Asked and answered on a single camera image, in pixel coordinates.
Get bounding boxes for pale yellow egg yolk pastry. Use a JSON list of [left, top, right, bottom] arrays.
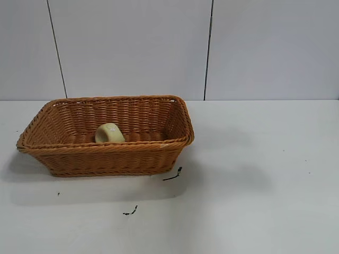
[[94, 122, 126, 144]]

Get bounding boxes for brown woven wicker basket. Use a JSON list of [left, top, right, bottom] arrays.
[[16, 95, 195, 178]]

